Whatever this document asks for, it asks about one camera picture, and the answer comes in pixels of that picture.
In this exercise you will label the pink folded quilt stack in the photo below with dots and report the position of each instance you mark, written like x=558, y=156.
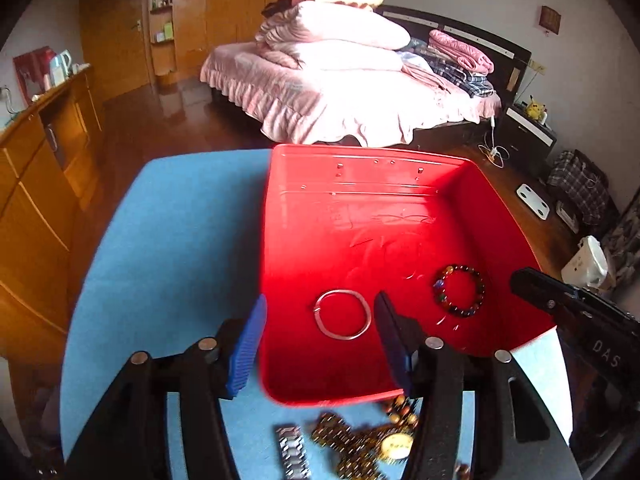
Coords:
x=314, y=35

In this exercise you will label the pink folded blanket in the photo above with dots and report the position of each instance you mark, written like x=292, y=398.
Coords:
x=472, y=59

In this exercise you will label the wooden sideboard cabinet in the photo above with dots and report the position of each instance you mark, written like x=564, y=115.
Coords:
x=49, y=164

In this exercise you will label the yellow pikachu toy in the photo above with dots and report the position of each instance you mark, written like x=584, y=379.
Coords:
x=534, y=110

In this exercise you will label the white plastic container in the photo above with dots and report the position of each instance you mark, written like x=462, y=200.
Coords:
x=588, y=267

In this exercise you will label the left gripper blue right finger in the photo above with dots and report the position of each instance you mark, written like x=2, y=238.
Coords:
x=399, y=337

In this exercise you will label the dark nightstand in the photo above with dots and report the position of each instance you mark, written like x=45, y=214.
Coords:
x=527, y=143

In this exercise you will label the silver wrist watch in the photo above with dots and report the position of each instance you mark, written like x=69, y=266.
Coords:
x=292, y=452

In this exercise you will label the wooden wardrobe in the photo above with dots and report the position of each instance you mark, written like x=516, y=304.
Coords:
x=133, y=43

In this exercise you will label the dark bead necklace yellow pendant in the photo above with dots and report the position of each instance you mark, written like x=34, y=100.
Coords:
x=395, y=440

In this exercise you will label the white bathroom scale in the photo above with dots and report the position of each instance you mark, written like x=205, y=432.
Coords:
x=533, y=201

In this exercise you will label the red metal tin box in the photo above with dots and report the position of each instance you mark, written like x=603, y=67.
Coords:
x=428, y=229

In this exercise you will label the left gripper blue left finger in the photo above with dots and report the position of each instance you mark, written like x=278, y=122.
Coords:
x=243, y=354

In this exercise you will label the white electric kettle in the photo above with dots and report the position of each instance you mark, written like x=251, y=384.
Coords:
x=60, y=68

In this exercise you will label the plaid bag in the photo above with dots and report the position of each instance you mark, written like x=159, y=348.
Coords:
x=576, y=181

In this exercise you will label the bed with pink cover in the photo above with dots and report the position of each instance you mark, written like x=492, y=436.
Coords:
x=376, y=108

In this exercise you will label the plaid folded clothes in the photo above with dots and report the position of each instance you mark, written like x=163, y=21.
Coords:
x=435, y=69

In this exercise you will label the silver bangle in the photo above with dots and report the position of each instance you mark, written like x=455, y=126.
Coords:
x=342, y=314

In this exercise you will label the small wall plaque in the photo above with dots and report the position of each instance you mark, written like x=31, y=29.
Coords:
x=549, y=20

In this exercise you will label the red picture frame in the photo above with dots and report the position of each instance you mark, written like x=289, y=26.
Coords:
x=30, y=69

